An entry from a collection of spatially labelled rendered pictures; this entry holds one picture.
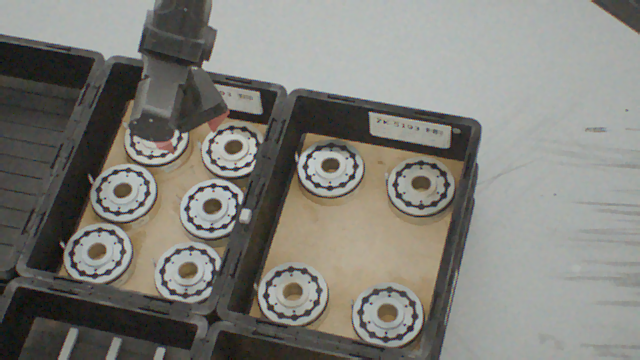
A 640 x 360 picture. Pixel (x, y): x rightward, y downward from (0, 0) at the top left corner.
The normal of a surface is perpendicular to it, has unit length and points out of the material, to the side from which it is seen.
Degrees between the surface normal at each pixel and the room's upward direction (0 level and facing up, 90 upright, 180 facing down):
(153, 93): 20
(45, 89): 0
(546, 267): 0
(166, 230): 0
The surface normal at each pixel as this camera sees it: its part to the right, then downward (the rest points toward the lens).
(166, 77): 0.25, -0.44
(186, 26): -0.15, 0.87
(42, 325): -0.07, -0.52
